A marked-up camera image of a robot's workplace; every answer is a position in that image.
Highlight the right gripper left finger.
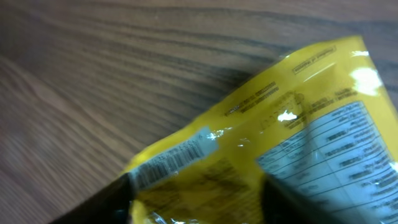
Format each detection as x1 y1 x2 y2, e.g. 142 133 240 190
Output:
50 174 135 224

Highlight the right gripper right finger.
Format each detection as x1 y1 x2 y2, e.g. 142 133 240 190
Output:
261 175 341 224

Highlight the yellow blue snack packet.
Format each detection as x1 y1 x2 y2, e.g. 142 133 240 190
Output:
125 35 397 223

